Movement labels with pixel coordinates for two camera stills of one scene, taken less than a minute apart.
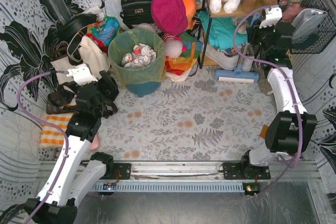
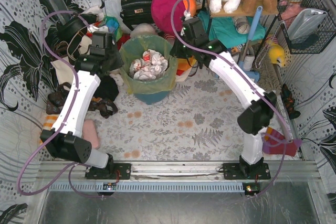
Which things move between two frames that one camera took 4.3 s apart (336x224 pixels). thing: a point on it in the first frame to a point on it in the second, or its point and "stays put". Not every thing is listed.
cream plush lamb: x=147 y=26 stays put
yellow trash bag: x=123 y=42 to x=133 y=49
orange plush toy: x=190 y=3 stays put
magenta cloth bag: x=168 y=11 stays put
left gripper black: x=105 y=87 to x=113 y=57
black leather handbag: x=136 y=10 stays put
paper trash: x=142 y=55 to x=151 y=65
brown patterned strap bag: x=62 y=100 stays put
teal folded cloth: x=221 y=35 stays put
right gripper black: x=258 y=35 to x=176 y=51
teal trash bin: x=140 y=89 to x=152 y=97
